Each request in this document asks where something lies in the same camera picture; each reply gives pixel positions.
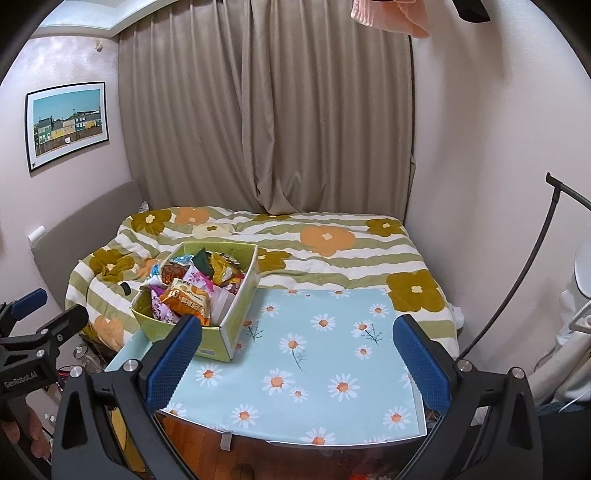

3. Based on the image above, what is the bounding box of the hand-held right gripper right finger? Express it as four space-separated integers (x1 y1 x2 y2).
392 314 546 480

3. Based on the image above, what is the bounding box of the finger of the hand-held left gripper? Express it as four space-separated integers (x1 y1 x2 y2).
0 288 49 324
28 304 89 356

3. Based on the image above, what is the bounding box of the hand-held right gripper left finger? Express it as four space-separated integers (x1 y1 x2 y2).
48 314 204 480

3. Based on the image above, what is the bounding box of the purple snack packet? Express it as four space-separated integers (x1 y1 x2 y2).
150 291 181 324

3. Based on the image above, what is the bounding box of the green cardboard box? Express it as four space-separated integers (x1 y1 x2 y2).
130 241 259 363

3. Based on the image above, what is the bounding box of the orange bread packet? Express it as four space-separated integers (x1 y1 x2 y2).
159 281 215 328

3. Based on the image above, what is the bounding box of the pale pink snack packet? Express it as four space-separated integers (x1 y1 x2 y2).
182 270 213 291

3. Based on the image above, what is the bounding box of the clear silver snack packet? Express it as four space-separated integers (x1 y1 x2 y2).
141 263 164 291

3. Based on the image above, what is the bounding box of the person's left hand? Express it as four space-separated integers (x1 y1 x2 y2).
0 401 56 467

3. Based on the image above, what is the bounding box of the grey headboard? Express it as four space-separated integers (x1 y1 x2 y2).
28 179 144 319

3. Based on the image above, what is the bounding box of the blue floral tablecloth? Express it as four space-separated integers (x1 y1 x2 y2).
104 286 428 446

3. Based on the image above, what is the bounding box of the orange floral cloth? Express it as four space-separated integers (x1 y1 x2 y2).
351 462 402 480

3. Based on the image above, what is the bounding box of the floral striped blanket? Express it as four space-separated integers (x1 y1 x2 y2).
65 205 462 356

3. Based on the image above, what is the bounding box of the cream garment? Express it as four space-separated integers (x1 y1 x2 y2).
526 288 591 402

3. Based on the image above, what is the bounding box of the white clothes hanger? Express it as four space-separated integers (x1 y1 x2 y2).
567 300 591 333

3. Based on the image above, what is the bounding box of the black metal clothes rack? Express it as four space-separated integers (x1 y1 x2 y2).
457 172 591 361

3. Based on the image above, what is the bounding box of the beige curtain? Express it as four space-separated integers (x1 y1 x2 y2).
117 0 414 217

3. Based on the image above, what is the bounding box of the pink hanging garment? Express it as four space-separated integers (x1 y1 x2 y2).
351 0 430 38

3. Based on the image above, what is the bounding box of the wall poster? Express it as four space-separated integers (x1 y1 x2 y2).
25 82 110 174

